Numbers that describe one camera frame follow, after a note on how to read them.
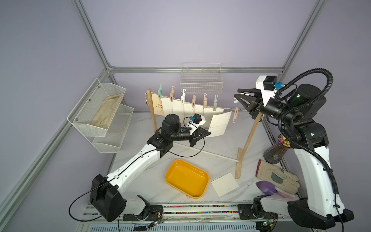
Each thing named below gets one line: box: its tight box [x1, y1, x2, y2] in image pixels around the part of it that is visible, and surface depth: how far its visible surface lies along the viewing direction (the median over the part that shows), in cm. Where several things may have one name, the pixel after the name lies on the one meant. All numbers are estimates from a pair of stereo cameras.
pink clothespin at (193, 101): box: [191, 94, 197, 108], surface depth 66 cm
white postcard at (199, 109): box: [194, 105, 204, 116], surface depth 68 cm
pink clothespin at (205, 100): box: [203, 92, 208, 108], surface depth 65 cm
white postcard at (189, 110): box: [184, 103, 195, 118], surface depth 69 cm
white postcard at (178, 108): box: [172, 99, 185, 119], surface depth 70 cm
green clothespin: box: [157, 82, 163, 100], surface depth 68 cm
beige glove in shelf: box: [90, 93, 124, 129], surface depth 81 cm
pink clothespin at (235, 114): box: [232, 106, 239, 124], surface depth 64 cm
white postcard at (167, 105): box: [161, 96, 174, 116], surface depth 71 cm
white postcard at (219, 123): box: [205, 111, 232, 138], surface depth 64 cm
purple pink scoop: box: [255, 180, 295, 199], surface depth 82 cm
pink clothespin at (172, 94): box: [169, 85, 175, 102], surface depth 67 cm
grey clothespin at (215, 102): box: [213, 94, 219, 112], surface depth 64 cm
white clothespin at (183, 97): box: [180, 88, 186, 105], surface depth 67 cm
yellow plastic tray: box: [164, 159, 210, 200], surface depth 88 cm
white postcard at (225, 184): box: [211, 172, 240, 198], surface depth 86 cm
